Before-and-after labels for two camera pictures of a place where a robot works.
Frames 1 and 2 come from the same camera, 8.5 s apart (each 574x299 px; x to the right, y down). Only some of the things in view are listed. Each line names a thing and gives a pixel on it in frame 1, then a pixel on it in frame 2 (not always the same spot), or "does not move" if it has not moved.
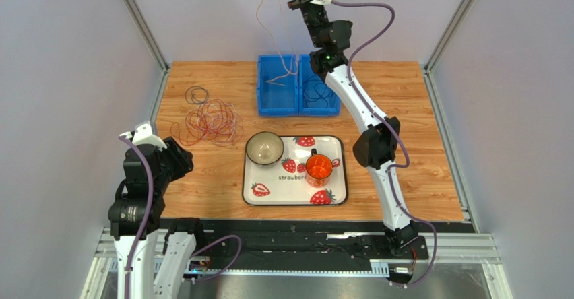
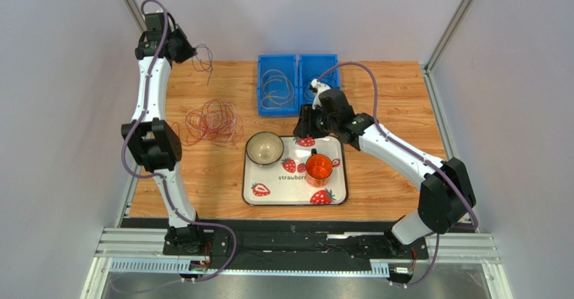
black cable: x=200 y=103 -> x=200 y=66
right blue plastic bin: x=316 y=97 does not move
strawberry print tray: x=285 y=184 does not move
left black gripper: x=182 y=159 -> x=190 y=52
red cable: x=215 y=122 does not move
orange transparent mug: x=319 y=169 does not move
